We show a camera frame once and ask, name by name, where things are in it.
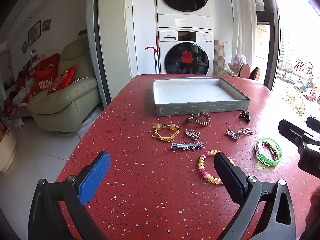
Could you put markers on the silver heart earring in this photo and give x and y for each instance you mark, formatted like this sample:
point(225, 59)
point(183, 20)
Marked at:
point(233, 135)
point(191, 133)

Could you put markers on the red embroidered pillow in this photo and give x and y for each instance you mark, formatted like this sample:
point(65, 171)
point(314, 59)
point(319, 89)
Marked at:
point(62, 80)

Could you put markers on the pile of red cushions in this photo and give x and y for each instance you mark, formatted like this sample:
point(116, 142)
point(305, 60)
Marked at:
point(40, 75)

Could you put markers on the white dryer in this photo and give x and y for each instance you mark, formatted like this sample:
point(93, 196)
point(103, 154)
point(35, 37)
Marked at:
point(185, 20)

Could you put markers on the silver hair clip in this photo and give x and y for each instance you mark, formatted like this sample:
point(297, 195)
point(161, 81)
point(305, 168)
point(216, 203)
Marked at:
point(185, 145)

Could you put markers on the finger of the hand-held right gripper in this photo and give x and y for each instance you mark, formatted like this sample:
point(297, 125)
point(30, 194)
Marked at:
point(314, 123)
point(291, 131)

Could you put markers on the rabbit shaped hair clip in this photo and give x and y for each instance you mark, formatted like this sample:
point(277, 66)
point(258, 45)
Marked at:
point(243, 131)

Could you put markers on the green bangle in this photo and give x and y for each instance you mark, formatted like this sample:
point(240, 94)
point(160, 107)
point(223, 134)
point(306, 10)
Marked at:
point(268, 163)

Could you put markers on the white cabinet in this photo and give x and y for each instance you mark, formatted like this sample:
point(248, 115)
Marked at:
point(117, 42)

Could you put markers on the red window stickers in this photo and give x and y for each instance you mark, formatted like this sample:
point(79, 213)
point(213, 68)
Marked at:
point(302, 66)

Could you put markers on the brown round chair back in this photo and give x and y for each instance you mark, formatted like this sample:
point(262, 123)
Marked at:
point(244, 71)
point(255, 73)

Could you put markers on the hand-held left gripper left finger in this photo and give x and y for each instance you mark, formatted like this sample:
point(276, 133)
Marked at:
point(96, 177)

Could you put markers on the white washing machine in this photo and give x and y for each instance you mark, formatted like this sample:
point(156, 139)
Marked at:
point(170, 55)

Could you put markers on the cream leather armchair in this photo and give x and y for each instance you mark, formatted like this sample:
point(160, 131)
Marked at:
point(65, 105)

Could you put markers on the checkered bag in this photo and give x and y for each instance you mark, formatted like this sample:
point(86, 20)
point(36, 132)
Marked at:
point(219, 57)

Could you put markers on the black picture frame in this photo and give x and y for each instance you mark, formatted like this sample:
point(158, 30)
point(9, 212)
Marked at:
point(46, 25)
point(30, 36)
point(37, 30)
point(25, 47)

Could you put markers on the beige bag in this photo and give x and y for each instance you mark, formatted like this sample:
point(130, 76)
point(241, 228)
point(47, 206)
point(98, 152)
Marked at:
point(230, 70)

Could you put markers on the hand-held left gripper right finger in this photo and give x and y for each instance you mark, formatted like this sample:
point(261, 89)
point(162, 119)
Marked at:
point(226, 173)

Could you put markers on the white towel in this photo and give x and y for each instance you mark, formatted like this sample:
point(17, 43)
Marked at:
point(238, 60)

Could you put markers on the grey jewelry tray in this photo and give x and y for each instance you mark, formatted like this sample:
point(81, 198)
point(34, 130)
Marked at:
point(190, 92)

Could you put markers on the white curtain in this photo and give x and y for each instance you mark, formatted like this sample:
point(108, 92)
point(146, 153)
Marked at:
point(246, 17)

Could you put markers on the black claw hair clip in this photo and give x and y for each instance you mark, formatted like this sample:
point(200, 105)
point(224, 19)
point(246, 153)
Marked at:
point(245, 116)

